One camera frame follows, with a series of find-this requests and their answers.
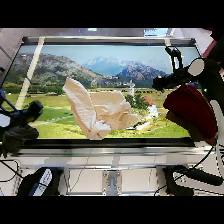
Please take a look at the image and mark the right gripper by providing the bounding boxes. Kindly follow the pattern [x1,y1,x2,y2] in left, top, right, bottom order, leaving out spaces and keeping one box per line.
[151,73,178,92]

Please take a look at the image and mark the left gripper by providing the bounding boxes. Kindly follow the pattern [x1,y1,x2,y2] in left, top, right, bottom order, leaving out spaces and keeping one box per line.
[27,100,45,123]

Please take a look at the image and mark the red garment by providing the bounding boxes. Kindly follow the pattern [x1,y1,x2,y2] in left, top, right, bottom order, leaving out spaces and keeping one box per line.
[162,84,219,147]

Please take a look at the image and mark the brown garment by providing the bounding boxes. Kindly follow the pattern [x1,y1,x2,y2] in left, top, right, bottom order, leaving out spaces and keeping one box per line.
[165,110,208,145]

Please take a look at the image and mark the cream garment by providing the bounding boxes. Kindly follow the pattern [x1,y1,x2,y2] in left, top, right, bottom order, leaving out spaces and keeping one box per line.
[62,77,143,141]

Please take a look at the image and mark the black cable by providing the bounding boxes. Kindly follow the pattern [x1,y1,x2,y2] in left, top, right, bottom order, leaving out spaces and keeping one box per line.
[0,159,21,184]
[153,133,218,197]

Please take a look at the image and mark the silver frame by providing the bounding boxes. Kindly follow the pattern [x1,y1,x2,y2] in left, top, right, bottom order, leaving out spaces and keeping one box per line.
[0,145,224,197]

